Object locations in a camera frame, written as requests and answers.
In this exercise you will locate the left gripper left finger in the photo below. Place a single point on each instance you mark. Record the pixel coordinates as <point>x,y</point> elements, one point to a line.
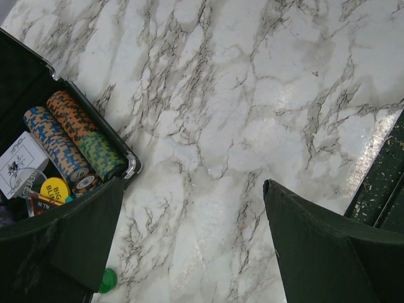
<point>60,255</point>

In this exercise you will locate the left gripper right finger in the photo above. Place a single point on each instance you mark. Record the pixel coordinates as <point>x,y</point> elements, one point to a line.
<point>326,257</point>

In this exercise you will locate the loose green bottle cap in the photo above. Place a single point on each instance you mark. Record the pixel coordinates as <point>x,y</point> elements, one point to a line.
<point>109,281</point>

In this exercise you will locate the yellow dealer chip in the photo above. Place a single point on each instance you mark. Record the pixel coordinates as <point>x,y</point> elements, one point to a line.
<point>56,189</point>

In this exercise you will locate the black poker chip case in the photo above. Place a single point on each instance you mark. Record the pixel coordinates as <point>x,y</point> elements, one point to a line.
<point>52,130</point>

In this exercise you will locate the black front rail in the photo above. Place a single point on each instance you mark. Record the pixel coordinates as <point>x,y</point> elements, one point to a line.
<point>379,199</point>

